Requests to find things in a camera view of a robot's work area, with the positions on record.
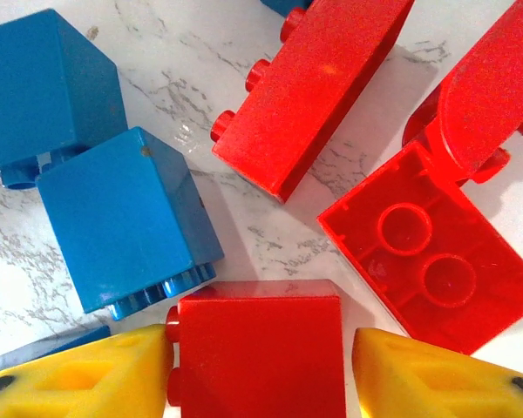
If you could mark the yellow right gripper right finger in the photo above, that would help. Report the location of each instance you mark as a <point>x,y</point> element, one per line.
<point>436,387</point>

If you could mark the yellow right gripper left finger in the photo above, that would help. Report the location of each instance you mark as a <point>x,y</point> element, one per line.
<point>78,383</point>

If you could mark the blue lego brick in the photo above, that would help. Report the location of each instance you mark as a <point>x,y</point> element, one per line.
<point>26,87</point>
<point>113,226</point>
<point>283,5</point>
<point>48,348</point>

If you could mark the rounded red lego brick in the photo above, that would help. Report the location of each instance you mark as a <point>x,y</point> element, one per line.
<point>492,87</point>

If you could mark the long red lego brick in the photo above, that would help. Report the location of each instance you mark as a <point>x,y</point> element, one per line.
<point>314,87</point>

